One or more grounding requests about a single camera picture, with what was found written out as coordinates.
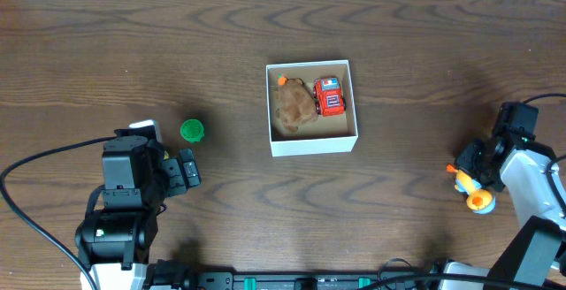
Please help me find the green ridged round toy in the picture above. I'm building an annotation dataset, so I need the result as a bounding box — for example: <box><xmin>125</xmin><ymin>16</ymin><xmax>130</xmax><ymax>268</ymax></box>
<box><xmin>180</xmin><ymin>118</ymin><xmax>204</xmax><ymax>143</ymax></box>

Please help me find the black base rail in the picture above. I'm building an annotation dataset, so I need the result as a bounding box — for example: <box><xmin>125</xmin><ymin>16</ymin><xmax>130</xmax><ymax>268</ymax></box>
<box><xmin>141</xmin><ymin>260</ymin><xmax>439</xmax><ymax>290</ymax></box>

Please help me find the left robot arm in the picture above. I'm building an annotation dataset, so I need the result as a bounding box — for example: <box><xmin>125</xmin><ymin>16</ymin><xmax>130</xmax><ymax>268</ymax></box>
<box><xmin>75</xmin><ymin>123</ymin><xmax>201</xmax><ymax>289</ymax></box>

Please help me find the white cardboard box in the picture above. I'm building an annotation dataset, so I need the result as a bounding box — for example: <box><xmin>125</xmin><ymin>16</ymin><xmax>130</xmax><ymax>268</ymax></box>
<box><xmin>265</xmin><ymin>60</ymin><xmax>358</xmax><ymax>156</ymax></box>

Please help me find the brown plush toy with orange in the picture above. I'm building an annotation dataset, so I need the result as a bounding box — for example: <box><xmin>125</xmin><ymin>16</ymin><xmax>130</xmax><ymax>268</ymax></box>
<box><xmin>274</xmin><ymin>75</ymin><xmax>318</xmax><ymax>133</ymax></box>

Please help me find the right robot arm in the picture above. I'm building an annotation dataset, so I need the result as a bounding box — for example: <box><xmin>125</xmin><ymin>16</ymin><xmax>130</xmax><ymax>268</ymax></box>
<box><xmin>442</xmin><ymin>102</ymin><xmax>565</xmax><ymax>289</ymax></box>

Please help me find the orange blue toy duck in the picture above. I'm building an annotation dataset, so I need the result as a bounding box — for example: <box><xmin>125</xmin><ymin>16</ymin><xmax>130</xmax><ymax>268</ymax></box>
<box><xmin>446</xmin><ymin>164</ymin><xmax>496</xmax><ymax>215</ymax></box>

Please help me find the red toy fire truck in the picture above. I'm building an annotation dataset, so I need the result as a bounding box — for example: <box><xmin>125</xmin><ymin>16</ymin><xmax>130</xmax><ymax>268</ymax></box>
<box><xmin>313</xmin><ymin>77</ymin><xmax>346</xmax><ymax>117</ymax></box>

